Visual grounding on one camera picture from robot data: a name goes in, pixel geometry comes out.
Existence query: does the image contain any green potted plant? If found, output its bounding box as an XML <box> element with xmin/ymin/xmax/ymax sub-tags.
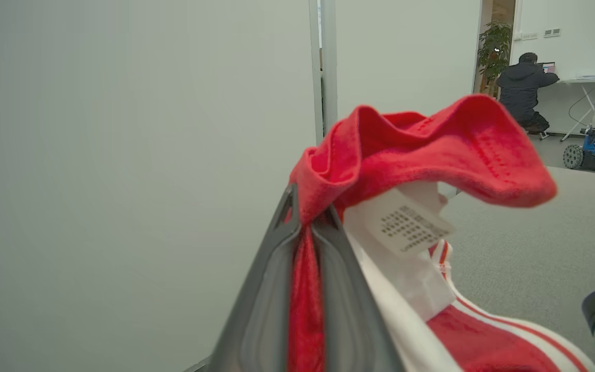
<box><xmin>477</xmin><ymin>21</ymin><xmax>513</xmax><ymax>97</ymax></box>

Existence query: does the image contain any person in black jacket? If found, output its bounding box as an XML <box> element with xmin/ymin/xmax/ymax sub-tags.
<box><xmin>496</xmin><ymin>52</ymin><xmax>560</xmax><ymax>135</ymax></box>

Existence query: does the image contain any grey partition post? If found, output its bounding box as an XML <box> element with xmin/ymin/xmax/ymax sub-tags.
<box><xmin>308</xmin><ymin>0</ymin><xmax>339</xmax><ymax>146</ymax></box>

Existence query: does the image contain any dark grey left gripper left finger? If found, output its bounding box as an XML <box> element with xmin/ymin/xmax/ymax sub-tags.
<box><xmin>209</xmin><ymin>184</ymin><xmax>303</xmax><ymax>372</ymax></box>

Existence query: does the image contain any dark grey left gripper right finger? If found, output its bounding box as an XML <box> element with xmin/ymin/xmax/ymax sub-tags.
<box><xmin>310</xmin><ymin>206</ymin><xmax>406</xmax><ymax>372</ymax></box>

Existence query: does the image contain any white folding desk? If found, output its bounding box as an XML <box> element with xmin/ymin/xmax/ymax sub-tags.
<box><xmin>557</xmin><ymin>75</ymin><xmax>595</xmax><ymax>142</ymax></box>

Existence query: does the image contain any red jersey with white stripes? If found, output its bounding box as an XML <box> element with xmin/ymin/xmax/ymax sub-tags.
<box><xmin>287</xmin><ymin>94</ymin><xmax>595</xmax><ymax>372</ymax></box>

